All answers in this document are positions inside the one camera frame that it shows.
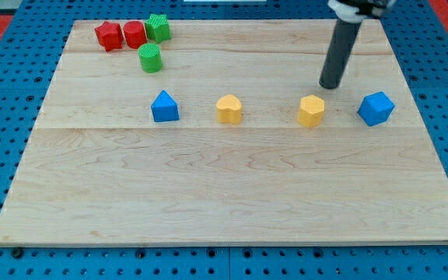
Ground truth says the green cylinder block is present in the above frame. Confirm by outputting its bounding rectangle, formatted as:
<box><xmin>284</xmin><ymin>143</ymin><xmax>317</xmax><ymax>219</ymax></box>
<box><xmin>138</xmin><ymin>43</ymin><xmax>163</xmax><ymax>73</ymax></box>

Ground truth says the red star block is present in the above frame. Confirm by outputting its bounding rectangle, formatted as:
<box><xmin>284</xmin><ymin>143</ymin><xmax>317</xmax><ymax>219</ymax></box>
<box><xmin>94</xmin><ymin>21</ymin><xmax>124</xmax><ymax>52</ymax></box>

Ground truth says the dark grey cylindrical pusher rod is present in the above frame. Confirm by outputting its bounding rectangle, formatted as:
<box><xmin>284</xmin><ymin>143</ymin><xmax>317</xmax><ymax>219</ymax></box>
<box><xmin>319</xmin><ymin>19</ymin><xmax>362</xmax><ymax>89</ymax></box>

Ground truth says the blue triangle block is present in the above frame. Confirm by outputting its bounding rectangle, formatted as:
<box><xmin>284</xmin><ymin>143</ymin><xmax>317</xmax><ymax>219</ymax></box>
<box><xmin>151</xmin><ymin>90</ymin><xmax>180</xmax><ymax>122</ymax></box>

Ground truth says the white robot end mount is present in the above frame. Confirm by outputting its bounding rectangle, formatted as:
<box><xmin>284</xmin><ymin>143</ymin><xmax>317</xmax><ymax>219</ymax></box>
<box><xmin>327</xmin><ymin>0</ymin><xmax>396</xmax><ymax>23</ymax></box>

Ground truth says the green star block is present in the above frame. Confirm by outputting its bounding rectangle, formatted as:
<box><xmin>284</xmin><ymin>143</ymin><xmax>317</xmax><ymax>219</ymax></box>
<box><xmin>145</xmin><ymin>13</ymin><xmax>171</xmax><ymax>44</ymax></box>

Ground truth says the red cylinder block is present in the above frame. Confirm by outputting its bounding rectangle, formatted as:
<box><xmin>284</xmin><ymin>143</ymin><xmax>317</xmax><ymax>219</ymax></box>
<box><xmin>123</xmin><ymin>20</ymin><xmax>148</xmax><ymax>49</ymax></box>

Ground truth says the yellow heart block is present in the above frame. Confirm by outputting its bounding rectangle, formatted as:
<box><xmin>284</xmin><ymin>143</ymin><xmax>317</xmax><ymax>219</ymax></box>
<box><xmin>216</xmin><ymin>94</ymin><xmax>243</xmax><ymax>124</ymax></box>

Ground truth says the blue cube block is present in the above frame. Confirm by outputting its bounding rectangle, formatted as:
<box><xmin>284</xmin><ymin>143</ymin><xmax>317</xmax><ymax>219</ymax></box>
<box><xmin>357</xmin><ymin>92</ymin><xmax>395</xmax><ymax>126</ymax></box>

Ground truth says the yellow hexagon block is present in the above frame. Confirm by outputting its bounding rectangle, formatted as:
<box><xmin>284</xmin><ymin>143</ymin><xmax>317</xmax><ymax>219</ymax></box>
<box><xmin>297</xmin><ymin>95</ymin><xmax>325</xmax><ymax>128</ymax></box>

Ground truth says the wooden board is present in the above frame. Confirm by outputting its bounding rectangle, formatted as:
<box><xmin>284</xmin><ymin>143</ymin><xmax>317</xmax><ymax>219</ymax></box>
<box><xmin>0</xmin><ymin>19</ymin><xmax>448</xmax><ymax>247</ymax></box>

